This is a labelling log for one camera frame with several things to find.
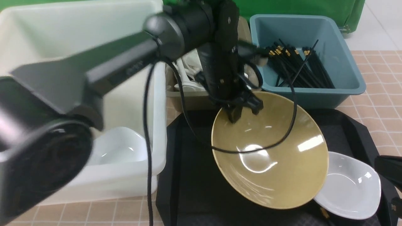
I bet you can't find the green backdrop cloth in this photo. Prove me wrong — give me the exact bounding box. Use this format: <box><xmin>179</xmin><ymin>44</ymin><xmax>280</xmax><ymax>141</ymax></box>
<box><xmin>0</xmin><ymin>0</ymin><xmax>365</xmax><ymax>34</ymax></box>

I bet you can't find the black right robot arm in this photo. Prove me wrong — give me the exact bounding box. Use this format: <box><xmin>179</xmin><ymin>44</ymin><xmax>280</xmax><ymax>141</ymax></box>
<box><xmin>230</xmin><ymin>92</ymin><xmax>401</xmax><ymax>221</ymax></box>

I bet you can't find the pile of black chopsticks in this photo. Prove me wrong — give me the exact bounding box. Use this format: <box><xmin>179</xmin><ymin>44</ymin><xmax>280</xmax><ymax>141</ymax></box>
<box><xmin>265</xmin><ymin>40</ymin><xmax>335</xmax><ymax>89</ymax></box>

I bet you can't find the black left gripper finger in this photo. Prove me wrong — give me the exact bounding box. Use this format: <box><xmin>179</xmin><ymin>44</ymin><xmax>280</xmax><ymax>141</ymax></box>
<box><xmin>224</xmin><ymin>102</ymin><xmax>243</xmax><ymax>124</ymax></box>
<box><xmin>243</xmin><ymin>92</ymin><xmax>264</xmax><ymax>115</ymax></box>

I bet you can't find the yellow noodle bowl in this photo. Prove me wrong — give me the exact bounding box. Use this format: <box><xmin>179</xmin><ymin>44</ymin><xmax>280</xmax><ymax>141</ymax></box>
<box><xmin>211</xmin><ymin>92</ymin><xmax>329</xmax><ymax>209</ymax></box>

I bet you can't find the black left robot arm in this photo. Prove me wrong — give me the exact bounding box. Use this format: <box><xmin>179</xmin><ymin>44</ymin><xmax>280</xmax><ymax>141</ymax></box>
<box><xmin>1</xmin><ymin>0</ymin><xmax>252</xmax><ymax>226</ymax></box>

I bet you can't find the black plastic serving tray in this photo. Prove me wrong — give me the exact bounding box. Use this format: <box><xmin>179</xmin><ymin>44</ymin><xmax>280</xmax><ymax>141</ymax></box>
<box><xmin>156</xmin><ymin>109</ymin><xmax>401</xmax><ymax>226</ymax></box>

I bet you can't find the brown plastic spoon bin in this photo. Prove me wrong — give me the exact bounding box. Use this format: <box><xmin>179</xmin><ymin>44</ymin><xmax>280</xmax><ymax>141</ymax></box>
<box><xmin>165</xmin><ymin>17</ymin><xmax>252</xmax><ymax>112</ymax></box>

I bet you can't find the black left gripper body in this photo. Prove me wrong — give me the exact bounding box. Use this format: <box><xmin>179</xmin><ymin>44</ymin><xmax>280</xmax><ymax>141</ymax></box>
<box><xmin>196</xmin><ymin>40</ymin><xmax>252</xmax><ymax>104</ymax></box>

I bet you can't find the pile of white spoons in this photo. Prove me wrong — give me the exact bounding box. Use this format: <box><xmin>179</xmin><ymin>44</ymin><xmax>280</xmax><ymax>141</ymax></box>
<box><xmin>171</xmin><ymin>50</ymin><xmax>261</xmax><ymax>92</ymax></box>

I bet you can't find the large white plastic tub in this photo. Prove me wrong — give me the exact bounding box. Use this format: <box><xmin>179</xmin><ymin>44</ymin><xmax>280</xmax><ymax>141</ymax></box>
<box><xmin>0</xmin><ymin>0</ymin><xmax>162</xmax><ymax>206</ymax></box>

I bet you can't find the white dish on tray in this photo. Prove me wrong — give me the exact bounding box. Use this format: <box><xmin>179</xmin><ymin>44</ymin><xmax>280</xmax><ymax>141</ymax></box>
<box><xmin>314</xmin><ymin>152</ymin><xmax>382</xmax><ymax>220</ymax></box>

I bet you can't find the white dish in tub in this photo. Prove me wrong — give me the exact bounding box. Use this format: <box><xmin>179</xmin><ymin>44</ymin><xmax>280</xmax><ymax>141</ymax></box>
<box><xmin>88</xmin><ymin>127</ymin><xmax>148</xmax><ymax>166</ymax></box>

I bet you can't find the blue plastic chopstick bin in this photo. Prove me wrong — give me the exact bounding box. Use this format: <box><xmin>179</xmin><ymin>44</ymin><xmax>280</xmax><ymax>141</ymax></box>
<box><xmin>249</xmin><ymin>14</ymin><xmax>366</xmax><ymax>109</ymax></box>

